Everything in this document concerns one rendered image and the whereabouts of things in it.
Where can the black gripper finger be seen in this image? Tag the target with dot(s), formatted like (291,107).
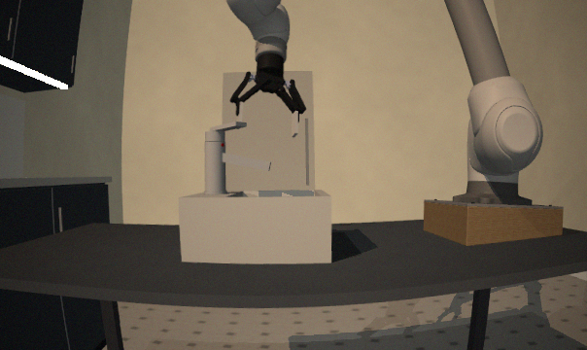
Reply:
(290,102)
(239,101)

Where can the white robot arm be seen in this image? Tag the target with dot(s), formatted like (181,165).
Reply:
(504,138)

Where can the beige rectangular sink basin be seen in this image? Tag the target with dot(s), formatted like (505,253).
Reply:
(268,227)

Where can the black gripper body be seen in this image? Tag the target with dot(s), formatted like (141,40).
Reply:
(273,67)

